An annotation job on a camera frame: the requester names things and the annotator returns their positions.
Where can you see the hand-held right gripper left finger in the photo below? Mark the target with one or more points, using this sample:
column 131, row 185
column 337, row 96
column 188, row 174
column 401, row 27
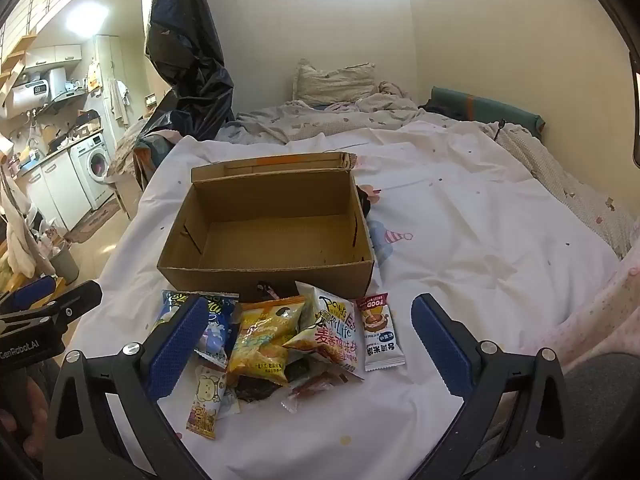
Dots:
column 180, row 345

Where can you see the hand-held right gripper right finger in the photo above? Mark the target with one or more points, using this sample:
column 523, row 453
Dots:
column 442, row 345

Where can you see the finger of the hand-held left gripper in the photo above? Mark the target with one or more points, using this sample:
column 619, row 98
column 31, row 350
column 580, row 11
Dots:
column 75, row 300
column 30, row 292

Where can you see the blue white snack packet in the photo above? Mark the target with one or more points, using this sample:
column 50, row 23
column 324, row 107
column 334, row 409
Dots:
column 220, row 320

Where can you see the white red snack bar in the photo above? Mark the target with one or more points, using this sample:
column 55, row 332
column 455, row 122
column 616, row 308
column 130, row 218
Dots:
column 381, row 335

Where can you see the small cartoon candy packet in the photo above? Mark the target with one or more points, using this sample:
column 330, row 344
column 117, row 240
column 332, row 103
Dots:
column 205, row 402

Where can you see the yellow chip packet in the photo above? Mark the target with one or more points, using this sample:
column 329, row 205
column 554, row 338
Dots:
column 265, row 340

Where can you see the dark seaweed packet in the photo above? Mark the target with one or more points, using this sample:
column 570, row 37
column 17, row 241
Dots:
column 255, row 389

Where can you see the white cartoon chip packet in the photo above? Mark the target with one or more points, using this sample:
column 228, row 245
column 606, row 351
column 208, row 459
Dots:
column 330, row 330

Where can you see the clear red-print snack packet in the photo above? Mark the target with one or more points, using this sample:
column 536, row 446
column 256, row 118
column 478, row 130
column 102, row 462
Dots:
column 315, row 385

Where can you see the brown cardboard box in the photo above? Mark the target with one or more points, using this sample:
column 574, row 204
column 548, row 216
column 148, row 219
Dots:
column 270, row 240

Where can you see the person's left hand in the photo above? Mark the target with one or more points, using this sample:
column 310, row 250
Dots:
column 32, row 402

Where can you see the grey trash bin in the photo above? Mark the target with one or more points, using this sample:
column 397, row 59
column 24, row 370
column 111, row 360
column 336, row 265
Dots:
column 65, row 262

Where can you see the white hanging towel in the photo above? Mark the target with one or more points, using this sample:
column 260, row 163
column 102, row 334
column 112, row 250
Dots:
column 17, row 240

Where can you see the patterned floor mat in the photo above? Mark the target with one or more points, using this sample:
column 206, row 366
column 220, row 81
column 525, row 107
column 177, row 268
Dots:
column 95, row 222

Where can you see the pink striped wrapper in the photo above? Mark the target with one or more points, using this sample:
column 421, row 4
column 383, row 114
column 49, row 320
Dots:
column 270, row 291

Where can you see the white kitchen cabinet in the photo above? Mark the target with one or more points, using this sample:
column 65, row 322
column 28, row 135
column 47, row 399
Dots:
column 55, row 190

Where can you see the white washing machine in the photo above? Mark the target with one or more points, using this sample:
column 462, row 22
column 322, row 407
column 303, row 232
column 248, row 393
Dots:
column 92, row 165

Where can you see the black cloth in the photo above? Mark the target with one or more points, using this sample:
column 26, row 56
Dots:
column 365, row 205

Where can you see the pink blanket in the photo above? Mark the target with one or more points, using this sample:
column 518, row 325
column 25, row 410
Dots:
column 600, row 310

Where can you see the grey cloth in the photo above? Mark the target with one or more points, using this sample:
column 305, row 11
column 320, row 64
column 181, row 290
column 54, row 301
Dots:
column 605, row 410

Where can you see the white water heater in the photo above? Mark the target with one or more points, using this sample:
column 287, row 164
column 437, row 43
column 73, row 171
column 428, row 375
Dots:
column 35, row 92

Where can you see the beige knit blanket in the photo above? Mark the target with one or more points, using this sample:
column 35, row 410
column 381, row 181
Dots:
column 550, row 170

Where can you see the green cushion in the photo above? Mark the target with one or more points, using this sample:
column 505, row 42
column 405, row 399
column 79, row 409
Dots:
column 480, row 107

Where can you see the crumpled floral duvet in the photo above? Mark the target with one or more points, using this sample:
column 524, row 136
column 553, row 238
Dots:
column 280, row 120

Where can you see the black plastic bag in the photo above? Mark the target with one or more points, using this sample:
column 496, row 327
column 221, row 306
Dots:
column 190, row 60

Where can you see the beige crumpled pillow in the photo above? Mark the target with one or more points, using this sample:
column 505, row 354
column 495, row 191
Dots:
column 335, row 82

